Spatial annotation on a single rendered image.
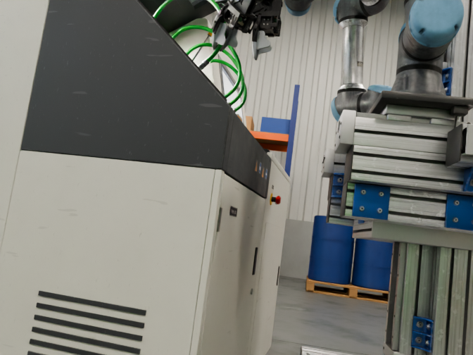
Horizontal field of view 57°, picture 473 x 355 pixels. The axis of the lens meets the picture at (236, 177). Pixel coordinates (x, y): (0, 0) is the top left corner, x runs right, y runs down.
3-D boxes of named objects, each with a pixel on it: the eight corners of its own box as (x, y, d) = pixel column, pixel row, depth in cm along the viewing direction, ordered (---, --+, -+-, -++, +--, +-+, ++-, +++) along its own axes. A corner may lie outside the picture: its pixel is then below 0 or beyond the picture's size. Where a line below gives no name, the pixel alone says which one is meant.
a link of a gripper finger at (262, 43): (268, 55, 141) (271, 29, 142) (250, 55, 142) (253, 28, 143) (269, 60, 144) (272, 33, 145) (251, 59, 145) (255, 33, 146)
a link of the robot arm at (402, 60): (437, 81, 124) (440, 36, 126) (450, 62, 111) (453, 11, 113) (392, 79, 127) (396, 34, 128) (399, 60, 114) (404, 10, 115)
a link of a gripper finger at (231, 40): (226, 59, 135) (237, 32, 130) (217, 48, 138) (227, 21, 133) (234, 59, 137) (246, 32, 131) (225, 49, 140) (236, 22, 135)
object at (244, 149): (226, 172, 111) (234, 110, 113) (209, 170, 112) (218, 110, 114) (265, 198, 170) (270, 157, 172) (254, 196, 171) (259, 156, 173)
